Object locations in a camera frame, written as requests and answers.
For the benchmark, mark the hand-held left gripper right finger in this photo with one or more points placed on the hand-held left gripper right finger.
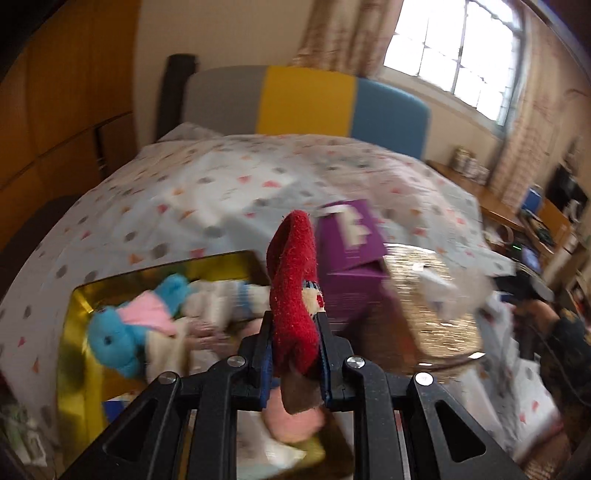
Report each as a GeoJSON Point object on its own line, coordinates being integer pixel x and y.
{"type": "Point", "coordinates": [327, 378]}

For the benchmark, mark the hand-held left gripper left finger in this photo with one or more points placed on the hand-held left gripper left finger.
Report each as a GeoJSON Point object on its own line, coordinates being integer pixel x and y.
{"type": "Point", "coordinates": [265, 383]}

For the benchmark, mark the pink fluffy sock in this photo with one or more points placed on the pink fluffy sock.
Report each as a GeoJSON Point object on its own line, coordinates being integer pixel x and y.
{"type": "Point", "coordinates": [293, 422]}

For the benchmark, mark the white plastic sock package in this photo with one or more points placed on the white plastic sock package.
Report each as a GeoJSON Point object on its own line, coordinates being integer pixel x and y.
{"type": "Point", "coordinates": [258, 443]}

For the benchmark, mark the red sock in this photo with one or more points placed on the red sock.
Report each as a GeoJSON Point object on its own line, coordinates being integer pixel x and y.
{"type": "Point", "coordinates": [295, 295]}

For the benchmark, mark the white striped sock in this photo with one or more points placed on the white striped sock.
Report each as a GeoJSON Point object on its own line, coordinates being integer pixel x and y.
{"type": "Point", "coordinates": [221, 297]}

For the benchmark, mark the blue teddy bear plush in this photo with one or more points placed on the blue teddy bear plush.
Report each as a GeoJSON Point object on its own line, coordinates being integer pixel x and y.
{"type": "Point", "coordinates": [115, 341]}

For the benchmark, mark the gold tin box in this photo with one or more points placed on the gold tin box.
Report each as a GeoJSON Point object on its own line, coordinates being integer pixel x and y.
{"type": "Point", "coordinates": [78, 369]}

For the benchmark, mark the person's right forearm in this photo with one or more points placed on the person's right forearm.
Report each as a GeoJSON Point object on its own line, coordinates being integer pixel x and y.
{"type": "Point", "coordinates": [538, 316]}

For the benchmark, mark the blue folding chair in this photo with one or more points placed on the blue folding chair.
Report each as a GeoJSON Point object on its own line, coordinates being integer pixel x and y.
{"type": "Point", "coordinates": [533, 201]}

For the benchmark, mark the wooden desk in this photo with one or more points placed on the wooden desk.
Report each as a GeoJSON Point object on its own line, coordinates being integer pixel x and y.
{"type": "Point", "coordinates": [489, 203]}

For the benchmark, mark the gold ornate tissue box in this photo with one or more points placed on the gold ornate tissue box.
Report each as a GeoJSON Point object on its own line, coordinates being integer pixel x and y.
{"type": "Point", "coordinates": [429, 323]}

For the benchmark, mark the purple tissue carton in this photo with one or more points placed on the purple tissue carton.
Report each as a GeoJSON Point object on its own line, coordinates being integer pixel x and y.
{"type": "Point", "coordinates": [351, 277]}

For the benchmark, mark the black television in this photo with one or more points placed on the black television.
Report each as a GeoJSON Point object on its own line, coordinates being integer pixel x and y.
{"type": "Point", "coordinates": [565, 187]}

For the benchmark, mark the cluster of small boxes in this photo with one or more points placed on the cluster of small boxes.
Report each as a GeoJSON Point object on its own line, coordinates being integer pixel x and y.
{"type": "Point", "coordinates": [468, 166]}

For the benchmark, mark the patterned beige curtain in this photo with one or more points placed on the patterned beige curtain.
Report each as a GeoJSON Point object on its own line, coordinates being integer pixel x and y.
{"type": "Point", "coordinates": [531, 115]}
{"type": "Point", "coordinates": [341, 32]}

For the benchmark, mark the window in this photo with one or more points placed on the window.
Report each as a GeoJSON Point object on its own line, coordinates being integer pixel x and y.
{"type": "Point", "coordinates": [452, 46]}

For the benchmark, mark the grey yellow blue headboard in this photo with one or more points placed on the grey yellow blue headboard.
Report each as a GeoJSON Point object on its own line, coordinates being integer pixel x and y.
{"type": "Point", "coordinates": [304, 101]}

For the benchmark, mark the black upright cushion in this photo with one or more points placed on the black upright cushion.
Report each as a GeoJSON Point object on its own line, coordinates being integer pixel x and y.
{"type": "Point", "coordinates": [175, 97]}

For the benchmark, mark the wooden wardrobe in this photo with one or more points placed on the wooden wardrobe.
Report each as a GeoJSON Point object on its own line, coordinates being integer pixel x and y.
{"type": "Point", "coordinates": [55, 92]}

